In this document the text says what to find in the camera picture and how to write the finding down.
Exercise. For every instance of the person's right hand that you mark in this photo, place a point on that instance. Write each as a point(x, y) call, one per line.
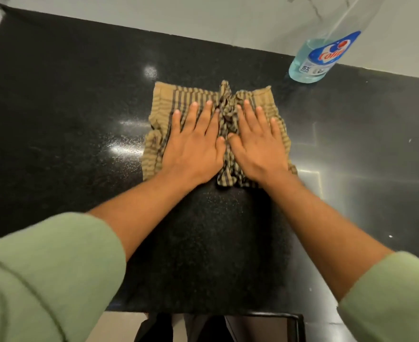
point(257, 153)

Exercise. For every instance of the person's left hand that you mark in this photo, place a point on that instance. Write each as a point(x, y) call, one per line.
point(191, 153)

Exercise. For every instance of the person's right middle finger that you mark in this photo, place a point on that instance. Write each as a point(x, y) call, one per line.
point(251, 115)

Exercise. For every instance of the person's left middle finger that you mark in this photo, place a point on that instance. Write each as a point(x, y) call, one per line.
point(204, 117)

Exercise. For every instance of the person's left thumb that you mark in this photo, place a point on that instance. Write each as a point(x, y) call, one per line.
point(221, 147)

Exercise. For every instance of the person's left little finger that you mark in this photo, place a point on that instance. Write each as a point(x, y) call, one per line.
point(176, 123)

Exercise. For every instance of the person's right thumb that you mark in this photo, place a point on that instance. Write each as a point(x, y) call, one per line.
point(234, 145)

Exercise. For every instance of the person's right little finger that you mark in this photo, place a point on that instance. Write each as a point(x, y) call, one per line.
point(276, 128)

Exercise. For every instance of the tan checkered cleaning cloth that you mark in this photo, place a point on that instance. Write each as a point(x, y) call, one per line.
point(163, 113)

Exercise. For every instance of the person's right forearm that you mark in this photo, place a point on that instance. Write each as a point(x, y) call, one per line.
point(323, 231)

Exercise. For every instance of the person's left forearm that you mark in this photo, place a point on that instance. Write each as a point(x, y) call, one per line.
point(141, 206)

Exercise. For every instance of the clear blue liquid spray bottle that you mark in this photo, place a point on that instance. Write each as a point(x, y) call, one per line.
point(314, 58)

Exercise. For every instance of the person's dark trousers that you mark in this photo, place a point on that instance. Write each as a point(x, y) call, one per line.
point(202, 327)

